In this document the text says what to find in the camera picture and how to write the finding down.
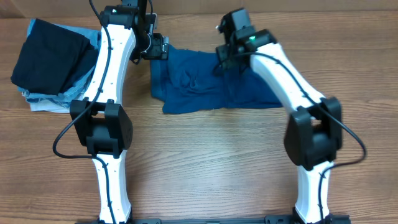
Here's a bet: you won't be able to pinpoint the blue polo shirt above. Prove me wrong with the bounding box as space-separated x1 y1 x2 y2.
150 46 282 114

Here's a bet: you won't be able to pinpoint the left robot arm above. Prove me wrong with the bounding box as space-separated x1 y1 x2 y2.
70 0 169 223

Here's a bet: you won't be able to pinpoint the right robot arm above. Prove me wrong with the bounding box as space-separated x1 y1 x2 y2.
216 8 342 223

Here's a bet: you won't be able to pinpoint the folded light blue jeans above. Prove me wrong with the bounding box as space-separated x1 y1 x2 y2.
17 24 101 100

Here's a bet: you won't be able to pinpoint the folded black garment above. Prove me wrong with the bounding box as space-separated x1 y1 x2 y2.
11 19 98 95

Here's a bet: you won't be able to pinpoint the folded white garment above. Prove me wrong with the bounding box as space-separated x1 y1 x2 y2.
26 93 83 113

